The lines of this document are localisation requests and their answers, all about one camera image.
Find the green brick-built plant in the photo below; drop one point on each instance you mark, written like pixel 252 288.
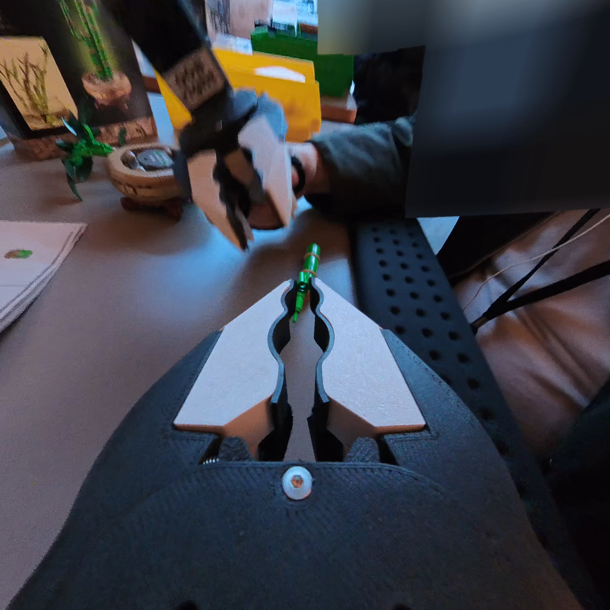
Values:
pixel 83 150

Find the dark printed cardboard box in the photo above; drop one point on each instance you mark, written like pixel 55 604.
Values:
pixel 28 86

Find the brown brick-built pot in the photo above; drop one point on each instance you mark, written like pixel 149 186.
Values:
pixel 138 183

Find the person's right hand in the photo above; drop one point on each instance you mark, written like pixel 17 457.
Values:
pixel 315 167

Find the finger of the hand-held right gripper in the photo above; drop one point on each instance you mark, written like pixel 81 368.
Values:
pixel 207 190
pixel 269 162

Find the green plastic bin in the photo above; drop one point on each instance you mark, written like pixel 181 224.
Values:
pixel 300 62

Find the yellow plastic bin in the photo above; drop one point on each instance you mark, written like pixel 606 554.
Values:
pixel 286 95

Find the person's right forearm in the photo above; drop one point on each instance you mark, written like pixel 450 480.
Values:
pixel 362 162

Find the black perforated armrest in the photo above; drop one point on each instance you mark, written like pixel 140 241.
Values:
pixel 405 286

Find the person's grey shirt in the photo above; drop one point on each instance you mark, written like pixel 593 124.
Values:
pixel 548 357

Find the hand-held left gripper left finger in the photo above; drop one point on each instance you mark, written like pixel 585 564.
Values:
pixel 233 371

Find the instruction booklet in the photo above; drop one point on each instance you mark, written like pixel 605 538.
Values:
pixel 33 276

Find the grey desk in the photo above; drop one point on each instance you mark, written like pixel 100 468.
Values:
pixel 119 333

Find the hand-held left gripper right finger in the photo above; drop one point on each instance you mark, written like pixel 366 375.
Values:
pixel 367 371

